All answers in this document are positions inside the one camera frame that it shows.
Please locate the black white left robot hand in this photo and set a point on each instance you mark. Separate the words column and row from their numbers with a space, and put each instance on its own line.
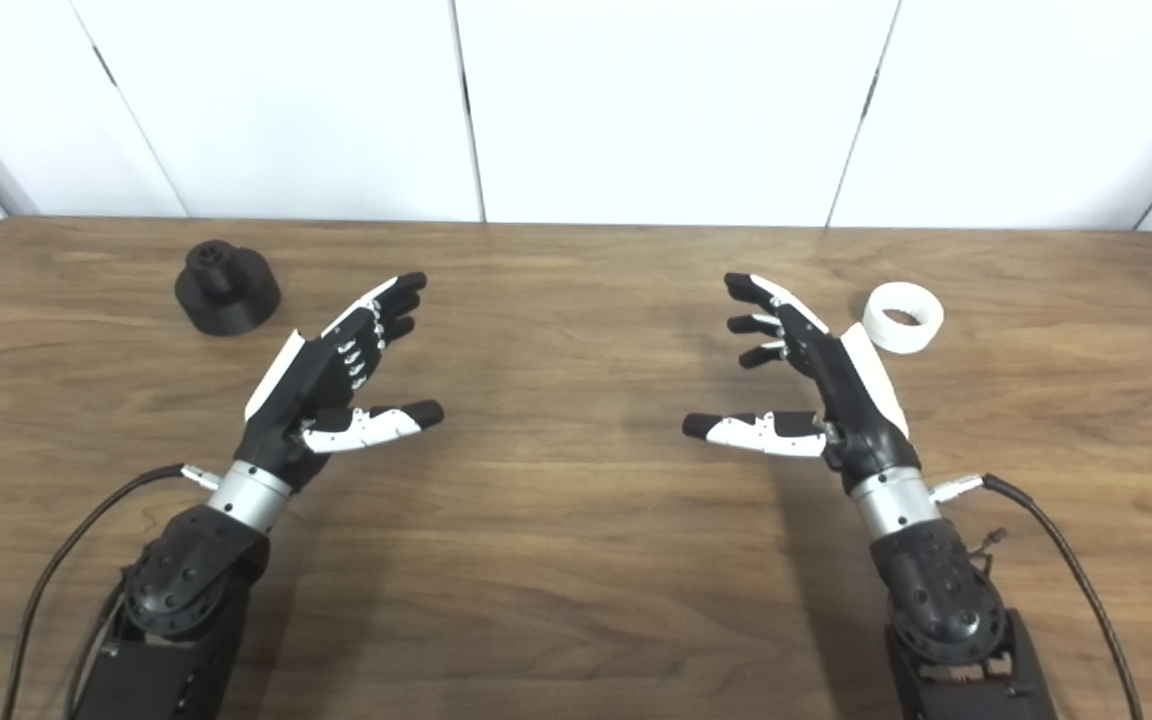
column 306, row 390

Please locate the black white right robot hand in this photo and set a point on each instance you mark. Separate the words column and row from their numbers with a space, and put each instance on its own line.
column 851, row 400

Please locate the round black part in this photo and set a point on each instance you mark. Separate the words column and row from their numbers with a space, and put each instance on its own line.
column 226, row 300

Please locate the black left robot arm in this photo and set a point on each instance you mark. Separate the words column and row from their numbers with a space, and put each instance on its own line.
column 186, row 580

